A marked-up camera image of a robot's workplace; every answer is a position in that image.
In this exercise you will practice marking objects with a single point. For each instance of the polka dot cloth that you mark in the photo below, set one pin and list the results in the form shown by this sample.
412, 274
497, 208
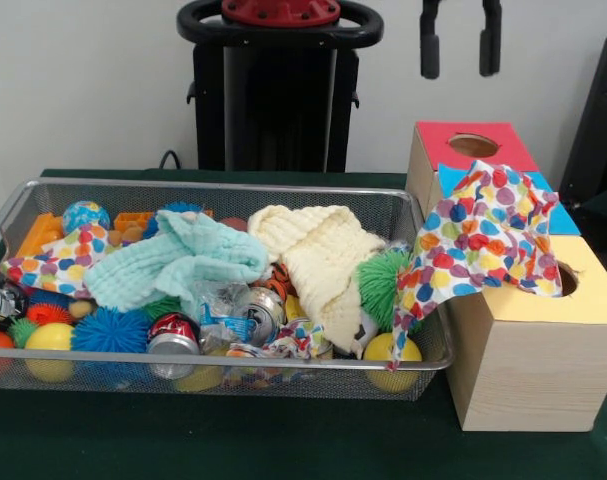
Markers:
483, 235
68, 260

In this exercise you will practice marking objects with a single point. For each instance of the yellow ball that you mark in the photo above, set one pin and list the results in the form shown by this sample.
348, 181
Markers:
378, 350
50, 337

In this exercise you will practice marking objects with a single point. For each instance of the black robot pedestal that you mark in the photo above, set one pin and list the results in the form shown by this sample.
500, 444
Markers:
208, 110

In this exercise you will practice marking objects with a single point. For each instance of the wooden box with three holes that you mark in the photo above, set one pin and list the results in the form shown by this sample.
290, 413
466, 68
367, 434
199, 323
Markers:
533, 380

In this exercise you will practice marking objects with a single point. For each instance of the mint waffle cloth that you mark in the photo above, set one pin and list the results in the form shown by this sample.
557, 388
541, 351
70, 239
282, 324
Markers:
133, 270

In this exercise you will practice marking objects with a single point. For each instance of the green spiky ball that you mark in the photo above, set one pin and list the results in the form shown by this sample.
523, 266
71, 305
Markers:
378, 285

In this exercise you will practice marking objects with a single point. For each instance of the blue spiky ball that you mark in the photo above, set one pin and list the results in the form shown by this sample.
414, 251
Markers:
110, 332

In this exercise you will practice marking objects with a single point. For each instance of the orange building block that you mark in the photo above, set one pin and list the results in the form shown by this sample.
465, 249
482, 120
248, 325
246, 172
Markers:
38, 232

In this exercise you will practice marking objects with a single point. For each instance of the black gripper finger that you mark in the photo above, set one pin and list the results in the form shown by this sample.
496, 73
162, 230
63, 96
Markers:
489, 50
429, 55

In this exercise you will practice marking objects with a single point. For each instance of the blue globe ball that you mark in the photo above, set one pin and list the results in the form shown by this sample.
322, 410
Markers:
85, 216

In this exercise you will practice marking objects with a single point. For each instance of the cream waffle cloth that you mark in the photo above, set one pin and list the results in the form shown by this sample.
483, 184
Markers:
323, 250

